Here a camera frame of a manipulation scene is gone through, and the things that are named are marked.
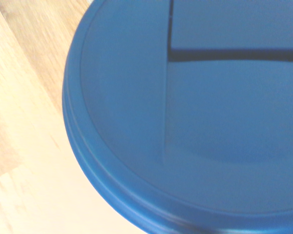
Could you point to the clear pitcher with blue lid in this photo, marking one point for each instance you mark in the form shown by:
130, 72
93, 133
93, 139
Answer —
185, 122

